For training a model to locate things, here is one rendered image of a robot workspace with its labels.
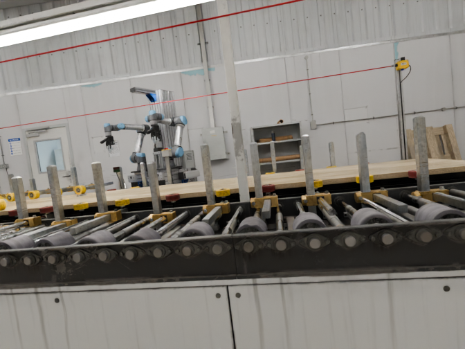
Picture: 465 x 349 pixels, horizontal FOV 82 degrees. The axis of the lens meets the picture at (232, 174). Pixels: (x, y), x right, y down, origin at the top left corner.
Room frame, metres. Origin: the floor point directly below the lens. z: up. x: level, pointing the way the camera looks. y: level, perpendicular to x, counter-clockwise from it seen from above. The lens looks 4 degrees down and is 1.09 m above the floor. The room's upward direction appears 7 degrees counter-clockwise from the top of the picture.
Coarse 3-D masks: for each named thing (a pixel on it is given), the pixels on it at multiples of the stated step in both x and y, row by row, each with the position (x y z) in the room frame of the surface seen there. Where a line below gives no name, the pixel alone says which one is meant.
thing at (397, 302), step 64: (0, 256) 0.99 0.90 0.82; (64, 256) 0.94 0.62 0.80; (192, 256) 0.86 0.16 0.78; (256, 256) 0.83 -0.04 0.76; (320, 256) 0.80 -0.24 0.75; (384, 256) 0.77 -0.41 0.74; (448, 256) 0.74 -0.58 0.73; (0, 320) 0.99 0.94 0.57; (64, 320) 0.94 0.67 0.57; (128, 320) 0.90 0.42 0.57; (192, 320) 0.86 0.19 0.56; (256, 320) 0.82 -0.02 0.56; (320, 320) 0.79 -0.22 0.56; (384, 320) 0.76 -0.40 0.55; (448, 320) 0.73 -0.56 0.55
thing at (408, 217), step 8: (456, 208) 1.16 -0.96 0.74; (288, 216) 1.36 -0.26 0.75; (296, 216) 1.35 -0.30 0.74; (336, 216) 1.32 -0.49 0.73; (344, 216) 1.32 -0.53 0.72; (400, 216) 1.18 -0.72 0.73; (408, 216) 1.13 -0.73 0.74; (184, 224) 1.45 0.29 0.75; (288, 224) 1.23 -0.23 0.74; (344, 224) 1.13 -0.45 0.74; (168, 232) 1.35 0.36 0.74
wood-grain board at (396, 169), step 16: (400, 160) 2.07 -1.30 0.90; (432, 160) 1.79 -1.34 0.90; (448, 160) 1.67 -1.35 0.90; (272, 176) 2.01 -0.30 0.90; (288, 176) 1.87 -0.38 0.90; (304, 176) 1.74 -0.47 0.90; (320, 176) 1.64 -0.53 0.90; (336, 176) 1.54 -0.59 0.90; (352, 176) 1.46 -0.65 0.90; (384, 176) 1.40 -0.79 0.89; (400, 176) 1.39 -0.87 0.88; (112, 192) 2.29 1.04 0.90; (128, 192) 2.11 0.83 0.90; (144, 192) 1.96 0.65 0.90; (160, 192) 1.82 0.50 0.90; (176, 192) 1.70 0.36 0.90; (192, 192) 1.60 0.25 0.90; (16, 208) 1.85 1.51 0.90; (32, 208) 1.76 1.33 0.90; (64, 208) 1.72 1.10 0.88
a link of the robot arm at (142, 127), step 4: (120, 124) 3.35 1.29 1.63; (124, 124) 3.41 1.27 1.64; (128, 124) 3.46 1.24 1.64; (132, 124) 3.52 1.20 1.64; (116, 128) 3.39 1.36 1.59; (120, 128) 3.35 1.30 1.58; (124, 128) 3.41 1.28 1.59; (128, 128) 3.45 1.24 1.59; (132, 128) 3.49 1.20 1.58; (136, 128) 3.53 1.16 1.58; (140, 128) 3.58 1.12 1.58; (144, 128) 3.60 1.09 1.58; (148, 128) 3.66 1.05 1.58
